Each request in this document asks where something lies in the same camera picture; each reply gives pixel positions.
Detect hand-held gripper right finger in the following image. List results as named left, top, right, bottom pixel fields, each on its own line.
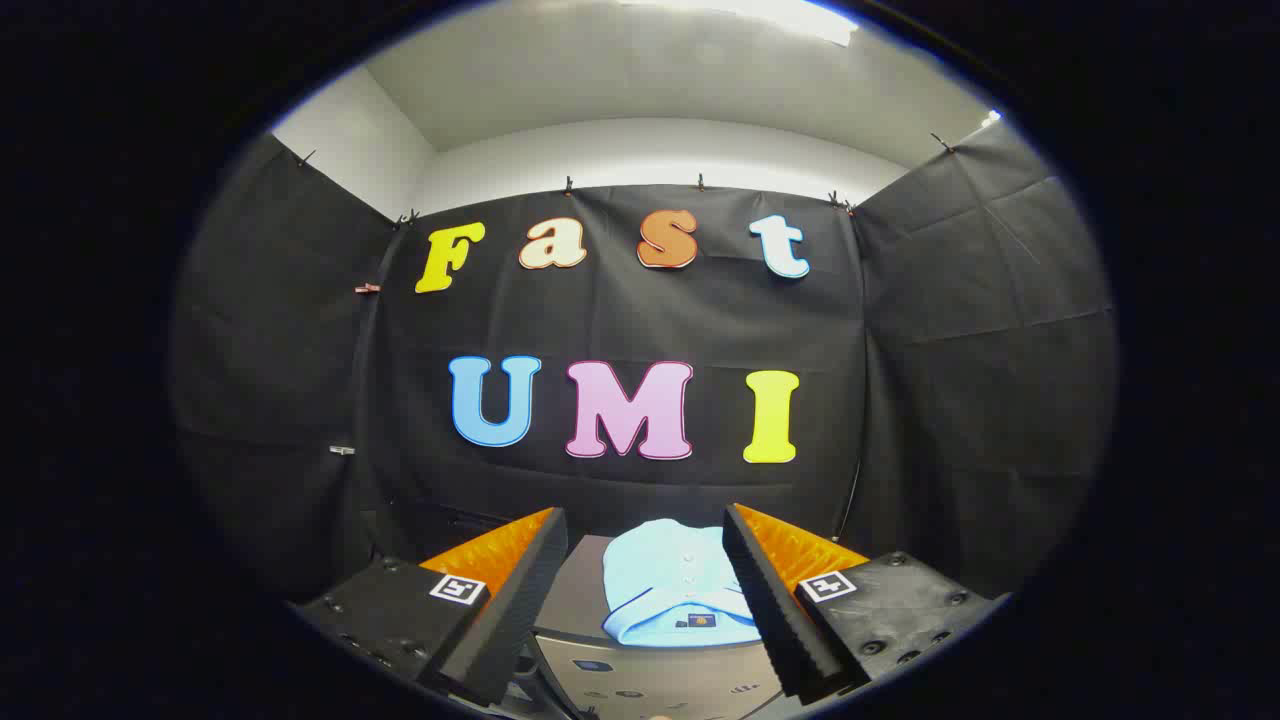
left=721, top=502, right=1010, bottom=700

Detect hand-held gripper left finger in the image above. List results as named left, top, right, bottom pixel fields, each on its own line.
left=290, top=506, right=569, bottom=708

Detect light blue polo shirt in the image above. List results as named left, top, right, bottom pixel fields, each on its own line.
left=600, top=518, right=766, bottom=648

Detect black backdrop cloth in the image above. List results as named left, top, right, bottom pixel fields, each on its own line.
left=170, top=120, right=1119, bottom=611

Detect row of black clips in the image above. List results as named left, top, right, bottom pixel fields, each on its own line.
left=295, top=130, right=956, bottom=227

